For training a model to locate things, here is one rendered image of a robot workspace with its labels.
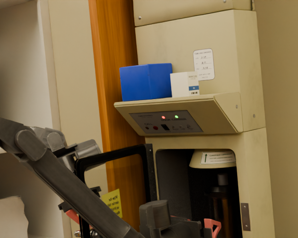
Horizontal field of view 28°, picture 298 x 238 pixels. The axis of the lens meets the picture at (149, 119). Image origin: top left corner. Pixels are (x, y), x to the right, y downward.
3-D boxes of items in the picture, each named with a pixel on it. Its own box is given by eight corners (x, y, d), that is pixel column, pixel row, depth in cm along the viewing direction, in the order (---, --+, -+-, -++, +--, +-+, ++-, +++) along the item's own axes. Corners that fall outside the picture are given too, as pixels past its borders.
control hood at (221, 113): (144, 134, 166) (140, 99, 165) (244, 132, 145) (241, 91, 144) (116, 140, 157) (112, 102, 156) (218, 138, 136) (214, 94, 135)
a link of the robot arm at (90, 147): (50, 150, 162) (44, 135, 155) (89, 134, 164) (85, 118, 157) (66, 186, 156) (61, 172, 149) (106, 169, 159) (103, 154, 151)
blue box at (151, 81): (146, 98, 163) (143, 66, 162) (175, 96, 156) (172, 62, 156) (121, 101, 155) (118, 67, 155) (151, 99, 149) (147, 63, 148)
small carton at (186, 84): (182, 96, 151) (180, 72, 151) (199, 95, 148) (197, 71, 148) (171, 97, 147) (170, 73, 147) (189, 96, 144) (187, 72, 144)
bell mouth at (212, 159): (212, 158, 174) (211, 140, 174) (266, 158, 163) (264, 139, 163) (176, 168, 161) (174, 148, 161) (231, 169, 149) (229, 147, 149)
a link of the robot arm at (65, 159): (51, 162, 157) (49, 157, 152) (75, 152, 158) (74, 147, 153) (61, 186, 155) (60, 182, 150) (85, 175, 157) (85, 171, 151)
